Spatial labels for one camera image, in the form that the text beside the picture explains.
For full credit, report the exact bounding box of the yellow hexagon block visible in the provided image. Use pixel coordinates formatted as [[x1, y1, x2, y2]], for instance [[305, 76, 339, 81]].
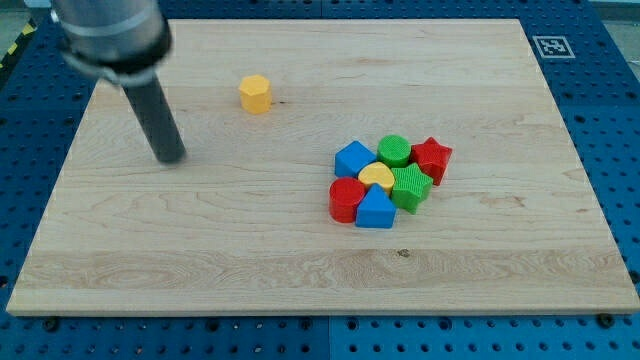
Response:
[[238, 74, 272, 114]]

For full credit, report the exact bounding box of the white fiducial marker tag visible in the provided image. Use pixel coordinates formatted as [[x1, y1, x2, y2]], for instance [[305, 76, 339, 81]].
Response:
[[533, 35, 575, 59]]

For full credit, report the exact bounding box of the red star block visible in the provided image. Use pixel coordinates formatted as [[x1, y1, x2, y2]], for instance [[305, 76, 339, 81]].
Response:
[[410, 137, 453, 186]]

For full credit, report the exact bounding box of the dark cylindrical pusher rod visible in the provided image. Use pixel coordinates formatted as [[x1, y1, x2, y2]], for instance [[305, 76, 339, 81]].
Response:
[[123, 76, 186, 164]]

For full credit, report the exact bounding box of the green cylinder block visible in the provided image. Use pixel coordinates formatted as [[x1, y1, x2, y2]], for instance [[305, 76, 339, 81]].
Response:
[[377, 134, 411, 168]]

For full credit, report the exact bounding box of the wooden board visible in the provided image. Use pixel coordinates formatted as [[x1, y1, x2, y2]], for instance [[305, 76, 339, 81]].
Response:
[[7, 19, 639, 317]]

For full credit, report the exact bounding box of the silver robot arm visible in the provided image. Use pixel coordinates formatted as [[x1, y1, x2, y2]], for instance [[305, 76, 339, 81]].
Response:
[[51, 0, 172, 87]]

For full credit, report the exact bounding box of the blue cube block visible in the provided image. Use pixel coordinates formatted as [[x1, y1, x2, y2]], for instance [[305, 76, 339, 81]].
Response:
[[334, 141, 377, 178]]

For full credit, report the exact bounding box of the blue triangle block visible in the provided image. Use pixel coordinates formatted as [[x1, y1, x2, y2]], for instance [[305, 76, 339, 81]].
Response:
[[355, 183, 397, 229]]

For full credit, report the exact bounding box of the red cylinder block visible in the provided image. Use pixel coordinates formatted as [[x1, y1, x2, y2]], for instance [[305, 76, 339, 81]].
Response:
[[328, 177, 366, 223]]

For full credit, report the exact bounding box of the green star block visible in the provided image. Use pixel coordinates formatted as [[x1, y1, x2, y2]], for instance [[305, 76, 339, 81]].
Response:
[[391, 163, 433, 214]]

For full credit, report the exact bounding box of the yellow heart block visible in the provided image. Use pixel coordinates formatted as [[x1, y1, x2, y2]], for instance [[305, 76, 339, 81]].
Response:
[[357, 162, 395, 196]]

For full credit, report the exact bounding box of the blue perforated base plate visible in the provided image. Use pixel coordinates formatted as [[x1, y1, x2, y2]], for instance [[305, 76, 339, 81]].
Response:
[[1, 0, 639, 359]]

